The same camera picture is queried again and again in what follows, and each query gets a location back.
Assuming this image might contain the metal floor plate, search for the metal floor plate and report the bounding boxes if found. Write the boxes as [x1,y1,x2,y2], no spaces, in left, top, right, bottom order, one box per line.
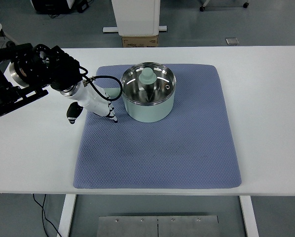
[97,215,222,237]

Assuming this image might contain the black device on floor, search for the black device on floor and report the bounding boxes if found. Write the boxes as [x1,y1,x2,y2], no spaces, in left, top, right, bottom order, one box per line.
[30,0,92,15]

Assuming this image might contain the white table leg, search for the white table leg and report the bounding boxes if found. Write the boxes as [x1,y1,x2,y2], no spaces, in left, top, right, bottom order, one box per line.
[239,196,259,237]
[57,194,77,237]

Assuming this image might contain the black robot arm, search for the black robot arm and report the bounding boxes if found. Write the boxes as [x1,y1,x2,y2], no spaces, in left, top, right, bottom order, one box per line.
[0,43,122,124]

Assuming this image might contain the wheeled cart legs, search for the wheeled cart legs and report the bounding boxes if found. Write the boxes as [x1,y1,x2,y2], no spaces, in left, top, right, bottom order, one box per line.
[199,0,251,12]

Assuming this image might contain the white table left leg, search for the white table left leg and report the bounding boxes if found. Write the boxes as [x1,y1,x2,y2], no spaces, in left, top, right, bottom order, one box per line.
[57,194,77,237]

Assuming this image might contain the white cabinet on stand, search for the white cabinet on stand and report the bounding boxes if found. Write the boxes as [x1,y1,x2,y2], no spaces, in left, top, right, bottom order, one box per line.
[103,0,167,37]

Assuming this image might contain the white robotic hand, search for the white robotic hand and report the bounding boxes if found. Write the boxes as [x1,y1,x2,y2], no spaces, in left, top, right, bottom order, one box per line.
[60,83,118,124]

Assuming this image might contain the green pot with glass lid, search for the green pot with glass lid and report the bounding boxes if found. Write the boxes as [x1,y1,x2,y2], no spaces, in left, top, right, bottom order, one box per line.
[103,61,177,123]

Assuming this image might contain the black floor cable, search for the black floor cable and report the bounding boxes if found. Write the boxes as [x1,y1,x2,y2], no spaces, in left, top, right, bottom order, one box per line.
[33,194,62,237]

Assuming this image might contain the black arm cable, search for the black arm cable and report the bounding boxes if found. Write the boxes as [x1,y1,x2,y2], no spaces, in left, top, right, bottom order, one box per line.
[78,66,123,101]

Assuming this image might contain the cardboard box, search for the cardboard box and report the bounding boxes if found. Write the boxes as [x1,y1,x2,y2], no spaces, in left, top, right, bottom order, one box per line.
[122,35,158,48]

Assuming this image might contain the white table right leg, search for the white table right leg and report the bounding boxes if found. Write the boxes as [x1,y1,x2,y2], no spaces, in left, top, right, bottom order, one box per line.
[239,196,259,237]

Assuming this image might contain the grey floor socket cover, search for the grey floor socket cover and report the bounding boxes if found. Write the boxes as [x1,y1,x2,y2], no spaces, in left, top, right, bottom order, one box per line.
[225,38,239,45]

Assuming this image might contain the blue quilted mat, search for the blue quilted mat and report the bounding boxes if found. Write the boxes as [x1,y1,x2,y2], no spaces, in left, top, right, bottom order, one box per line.
[73,64,242,189]

